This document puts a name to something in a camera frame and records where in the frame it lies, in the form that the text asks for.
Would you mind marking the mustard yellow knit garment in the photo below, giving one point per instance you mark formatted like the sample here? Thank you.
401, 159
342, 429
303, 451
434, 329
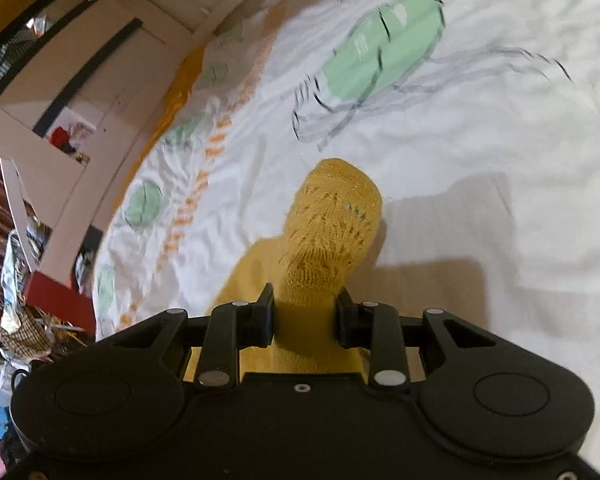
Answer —
329, 229

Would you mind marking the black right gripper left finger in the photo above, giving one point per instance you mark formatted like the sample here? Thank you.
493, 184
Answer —
210, 344

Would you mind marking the white leaf-print duvet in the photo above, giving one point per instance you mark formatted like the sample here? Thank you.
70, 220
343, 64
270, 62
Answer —
478, 120

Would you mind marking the beige wooden bed frame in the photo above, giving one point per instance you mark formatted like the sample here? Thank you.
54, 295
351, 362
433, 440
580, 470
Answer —
106, 64

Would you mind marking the red clutter beyond bed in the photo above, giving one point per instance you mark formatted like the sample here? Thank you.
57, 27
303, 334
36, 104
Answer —
71, 140

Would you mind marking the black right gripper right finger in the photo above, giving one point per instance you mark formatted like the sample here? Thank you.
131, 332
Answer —
386, 335

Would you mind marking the red box on floor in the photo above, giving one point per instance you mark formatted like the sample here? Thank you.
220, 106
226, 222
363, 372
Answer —
54, 298

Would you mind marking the orange bed sheet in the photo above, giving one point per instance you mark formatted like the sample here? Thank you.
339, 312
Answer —
165, 110

